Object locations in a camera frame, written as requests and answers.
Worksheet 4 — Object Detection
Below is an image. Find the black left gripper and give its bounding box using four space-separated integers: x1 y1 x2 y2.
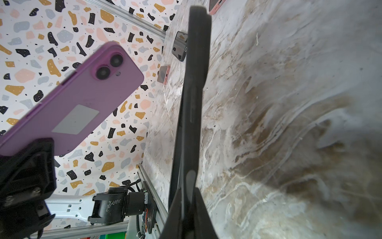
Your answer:
1 138 56 239

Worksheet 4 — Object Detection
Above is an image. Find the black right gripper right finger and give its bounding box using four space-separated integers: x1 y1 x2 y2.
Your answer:
193 188 218 239

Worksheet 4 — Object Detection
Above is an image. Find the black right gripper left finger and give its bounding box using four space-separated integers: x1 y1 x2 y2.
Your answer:
160 189 182 239

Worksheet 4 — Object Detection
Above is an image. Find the black phone case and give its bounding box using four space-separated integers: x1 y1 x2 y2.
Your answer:
169 6 212 211

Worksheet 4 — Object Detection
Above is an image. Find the purple phone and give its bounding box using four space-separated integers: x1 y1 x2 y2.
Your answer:
1 41 144 156

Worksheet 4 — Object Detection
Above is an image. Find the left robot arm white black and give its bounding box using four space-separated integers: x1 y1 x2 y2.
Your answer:
1 138 148 239

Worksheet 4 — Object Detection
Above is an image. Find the phone in black case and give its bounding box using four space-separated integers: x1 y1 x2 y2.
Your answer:
172 31 188 62

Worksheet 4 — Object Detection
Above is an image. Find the phone in pink case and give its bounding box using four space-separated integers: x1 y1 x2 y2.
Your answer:
209 0 225 15

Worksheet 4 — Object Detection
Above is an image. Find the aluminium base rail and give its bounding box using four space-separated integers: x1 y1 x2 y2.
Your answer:
42 164 168 239

